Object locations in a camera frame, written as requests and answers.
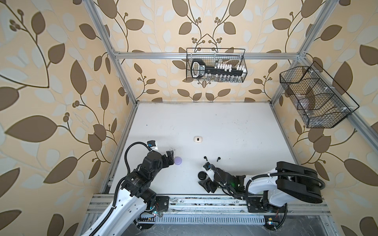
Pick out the cream earbud charging case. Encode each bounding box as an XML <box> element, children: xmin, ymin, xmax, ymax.
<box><xmin>194</xmin><ymin>136</ymin><xmax>203</xmax><ymax>143</ymax></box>

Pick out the black round charging case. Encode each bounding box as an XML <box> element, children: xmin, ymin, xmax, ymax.
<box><xmin>197</xmin><ymin>171</ymin><xmax>207</xmax><ymax>181</ymax></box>

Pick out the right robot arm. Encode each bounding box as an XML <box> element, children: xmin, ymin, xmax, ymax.
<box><xmin>198</xmin><ymin>161</ymin><xmax>325</xmax><ymax>212</ymax></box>

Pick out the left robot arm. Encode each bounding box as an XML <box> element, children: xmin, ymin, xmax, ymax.
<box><xmin>83</xmin><ymin>140</ymin><xmax>174</xmax><ymax>236</ymax></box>

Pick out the purple round charging case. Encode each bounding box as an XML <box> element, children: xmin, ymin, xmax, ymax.
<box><xmin>174</xmin><ymin>156</ymin><xmax>183</xmax><ymax>165</ymax></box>

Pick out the black tool with white parts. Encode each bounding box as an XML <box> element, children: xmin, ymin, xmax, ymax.
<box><xmin>189</xmin><ymin>59</ymin><xmax>248</xmax><ymax>79</ymax></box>

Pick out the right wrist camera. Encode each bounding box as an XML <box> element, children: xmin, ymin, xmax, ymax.
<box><xmin>203</xmin><ymin>162</ymin><xmax>214</xmax><ymax>173</ymax></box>

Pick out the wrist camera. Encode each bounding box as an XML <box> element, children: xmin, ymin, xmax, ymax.
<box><xmin>147</xmin><ymin>140</ymin><xmax>158</xmax><ymax>151</ymax></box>
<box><xmin>203</xmin><ymin>162</ymin><xmax>214</xmax><ymax>173</ymax></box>

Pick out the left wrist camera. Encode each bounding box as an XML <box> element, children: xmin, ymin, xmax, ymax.
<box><xmin>147</xmin><ymin>140</ymin><xmax>158</xmax><ymax>151</ymax></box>

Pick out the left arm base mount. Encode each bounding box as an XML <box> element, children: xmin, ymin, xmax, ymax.
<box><xmin>134</xmin><ymin>196</ymin><xmax>170</xmax><ymax>230</ymax></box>

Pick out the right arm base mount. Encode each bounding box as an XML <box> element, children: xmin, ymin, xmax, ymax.
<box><xmin>246</xmin><ymin>197</ymin><xmax>288</xmax><ymax>232</ymax></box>

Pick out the black wire basket back wall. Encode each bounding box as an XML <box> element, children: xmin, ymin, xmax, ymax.
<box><xmin>186</xmin><ymin>47</ymin><xmax>248</xmax><ymax>83</ymax></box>

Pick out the black wire basket wall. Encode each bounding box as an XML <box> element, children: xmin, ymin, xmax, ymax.
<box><xmin>186</xmin><ymin>47</ymin><xmax>248</xmax><ymax>83</ymax></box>
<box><xmin>280</xmin><ymin>61</ymin><xmax>360</xmax><ymax>128</ymax></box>

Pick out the black wire basket right wall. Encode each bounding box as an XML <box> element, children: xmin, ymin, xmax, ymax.
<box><xmin>280</xmin><ymin>61</ymin><xmax>360</xmax><ymax>128</ymax></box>

